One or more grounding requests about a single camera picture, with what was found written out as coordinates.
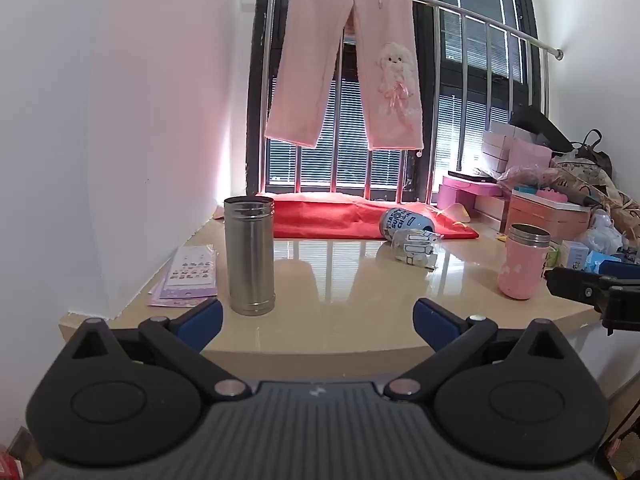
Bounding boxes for purple sticker sheets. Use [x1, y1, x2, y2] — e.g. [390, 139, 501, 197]
[148, 245, 219, 308]

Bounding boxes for small white carton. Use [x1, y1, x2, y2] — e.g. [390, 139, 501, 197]
[559, 240, 592, 269]

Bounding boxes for clear printed glass cup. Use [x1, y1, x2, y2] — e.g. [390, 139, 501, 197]
[391, 229, 442, 271]

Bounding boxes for teal and pink toy bricks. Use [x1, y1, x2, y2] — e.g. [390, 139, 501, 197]
[514, 185, 572, 205]

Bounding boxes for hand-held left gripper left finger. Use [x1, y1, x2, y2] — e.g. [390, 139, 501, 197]
[65, 298, 252, 402]

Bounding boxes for red cloth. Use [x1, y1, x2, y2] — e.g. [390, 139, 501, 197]
[271, 193, 480, 241]

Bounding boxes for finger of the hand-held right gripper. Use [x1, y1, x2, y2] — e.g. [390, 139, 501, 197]
[544, 266, 621, 307]

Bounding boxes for black flat case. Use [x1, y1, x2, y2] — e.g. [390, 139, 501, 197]
[447, 170, 499, 185]

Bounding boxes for metal window railing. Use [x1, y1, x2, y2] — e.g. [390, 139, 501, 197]
[237, 0, 564, 202]

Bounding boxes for printed beige bag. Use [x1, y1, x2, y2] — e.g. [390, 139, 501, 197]
[550, 159, 640, 243]

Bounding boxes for wrapped dried bouquet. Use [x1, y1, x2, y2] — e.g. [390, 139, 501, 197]
[496, 166, 563, 197]

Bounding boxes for black bag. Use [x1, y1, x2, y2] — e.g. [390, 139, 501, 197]
[509, 104, 574, 154]

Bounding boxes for red packet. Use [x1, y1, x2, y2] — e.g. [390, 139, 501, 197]
[0, 444, 27, 480]

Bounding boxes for clear plastic bag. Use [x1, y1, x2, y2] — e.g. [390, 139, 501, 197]
[574, 209, 629, 253]

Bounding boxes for pink plastic stand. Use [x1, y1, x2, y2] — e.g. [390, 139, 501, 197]
[437, 175, 507, 212]

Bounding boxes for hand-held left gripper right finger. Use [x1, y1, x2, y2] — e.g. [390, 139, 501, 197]
[387, 297, 572, 402]

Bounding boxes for pink cup with steel rim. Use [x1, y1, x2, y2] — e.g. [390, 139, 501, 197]
[497, 223, 551, 301]

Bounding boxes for stack of white boxes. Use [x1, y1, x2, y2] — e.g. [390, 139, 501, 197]
[480, 124, 532, 177]

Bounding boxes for light blue packet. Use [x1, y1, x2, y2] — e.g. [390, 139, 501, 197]
[584, 250, 625, 272]

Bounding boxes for pink storage box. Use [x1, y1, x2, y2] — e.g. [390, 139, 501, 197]
[504, 191, 592, 242]

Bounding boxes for brown handbag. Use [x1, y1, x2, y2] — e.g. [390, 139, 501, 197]
[569, 129, 614, 179]

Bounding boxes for stainless steel cup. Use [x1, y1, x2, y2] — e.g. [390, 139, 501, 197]
[223, 196, 276, 317]

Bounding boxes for pink pants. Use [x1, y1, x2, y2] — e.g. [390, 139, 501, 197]
[264, 0, 425, 151]

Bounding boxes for pink gift bag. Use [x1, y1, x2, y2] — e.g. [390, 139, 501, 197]
[507, 138, 554, 173]

